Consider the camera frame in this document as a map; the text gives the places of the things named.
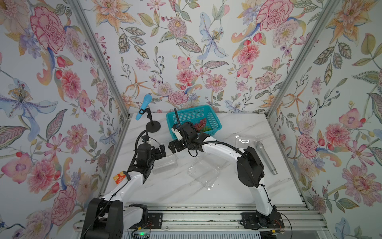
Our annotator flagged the teal plastic mesh basket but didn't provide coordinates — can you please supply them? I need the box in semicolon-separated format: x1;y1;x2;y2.
166;105;222;139

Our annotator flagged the clear clamshell container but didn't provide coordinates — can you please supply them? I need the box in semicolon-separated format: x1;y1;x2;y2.
234;134;263;149
152;154;178;174
187;154;229;190

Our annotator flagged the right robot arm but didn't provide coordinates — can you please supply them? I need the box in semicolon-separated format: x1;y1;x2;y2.
169;122;281;229

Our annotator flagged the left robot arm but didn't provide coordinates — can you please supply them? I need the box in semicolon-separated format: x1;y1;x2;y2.
81;130;166;239

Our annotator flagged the red grape bunch back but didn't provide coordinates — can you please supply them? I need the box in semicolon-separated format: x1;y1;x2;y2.
194;118;207;132

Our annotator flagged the green grape bunch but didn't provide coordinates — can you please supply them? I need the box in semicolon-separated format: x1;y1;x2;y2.
201;126;213;132

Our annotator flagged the black microphone stand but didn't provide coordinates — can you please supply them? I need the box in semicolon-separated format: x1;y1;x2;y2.
136;107;161;133

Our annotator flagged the blue microphone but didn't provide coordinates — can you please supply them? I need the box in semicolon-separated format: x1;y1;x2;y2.
136;94;152;120

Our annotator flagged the grey microphone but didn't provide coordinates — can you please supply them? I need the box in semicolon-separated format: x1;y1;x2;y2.
255;141;278;175

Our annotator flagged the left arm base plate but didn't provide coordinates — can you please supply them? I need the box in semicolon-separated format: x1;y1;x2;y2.
120;212;163;230

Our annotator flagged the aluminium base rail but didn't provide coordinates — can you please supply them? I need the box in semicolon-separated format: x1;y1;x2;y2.
73;204;329;232

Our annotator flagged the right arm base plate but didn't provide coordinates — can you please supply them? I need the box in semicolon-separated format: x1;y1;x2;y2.
239;212;285;230

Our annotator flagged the left aluminium frame post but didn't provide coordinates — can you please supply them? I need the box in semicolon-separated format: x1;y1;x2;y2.
68;0;129;119

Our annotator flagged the aluminium frame post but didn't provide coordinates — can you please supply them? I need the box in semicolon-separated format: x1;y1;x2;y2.
266;0;338;120
68;0;129;119

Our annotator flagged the right aluminium frame post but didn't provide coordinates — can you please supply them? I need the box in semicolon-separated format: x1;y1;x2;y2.
266;0;338;120

